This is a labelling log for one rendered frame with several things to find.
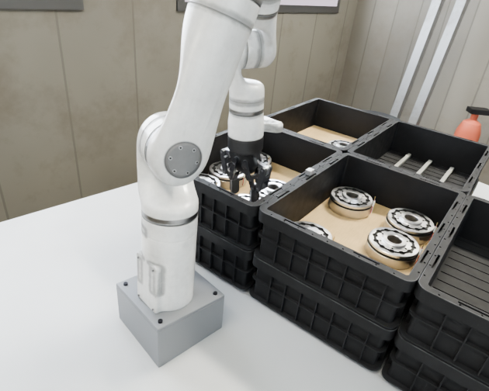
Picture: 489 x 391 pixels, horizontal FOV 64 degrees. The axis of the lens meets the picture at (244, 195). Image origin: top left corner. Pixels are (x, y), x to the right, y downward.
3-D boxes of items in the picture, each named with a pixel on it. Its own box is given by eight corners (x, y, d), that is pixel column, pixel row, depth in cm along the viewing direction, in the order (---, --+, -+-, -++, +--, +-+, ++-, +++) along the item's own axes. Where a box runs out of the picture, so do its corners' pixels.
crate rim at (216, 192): (254, 219, 74) (254, 208, 73) (149, 167, 89) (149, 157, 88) (343, 159, 103) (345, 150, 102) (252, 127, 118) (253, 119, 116)
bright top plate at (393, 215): (421, 240, 82) (422, 238, 82) (379, 219, 88) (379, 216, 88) (440, 224, 88) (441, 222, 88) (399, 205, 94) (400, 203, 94)
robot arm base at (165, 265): (161, 319, 65) (161, 233, 58) (132, 290, 71) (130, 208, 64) (203, 296, 71) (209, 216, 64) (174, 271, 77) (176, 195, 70)
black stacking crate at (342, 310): (375, 379, 70) (393, 334, 64) (244, 297, 85) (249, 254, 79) (433, 271, 98) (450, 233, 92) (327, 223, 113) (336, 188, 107)
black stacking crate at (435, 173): (448, 236, 93) (466, 195, 87) (336, 191, 108) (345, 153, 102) (478, 181, 121) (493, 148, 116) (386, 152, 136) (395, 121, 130)
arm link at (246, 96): (226, 119, 74) (268, 114, 77) (226, 32, 66) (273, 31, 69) (216, 107, 80) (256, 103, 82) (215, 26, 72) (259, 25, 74)
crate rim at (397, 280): (410, 296, 60) (414, 285, 58) (254, 219, 74) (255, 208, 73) (463, 202, 88) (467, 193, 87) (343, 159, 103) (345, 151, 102)
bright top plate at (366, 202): (362, 214, 89) (363, 212, 89) (324, 198, 94) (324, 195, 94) (378, 198, 96) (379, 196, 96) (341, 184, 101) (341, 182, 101)
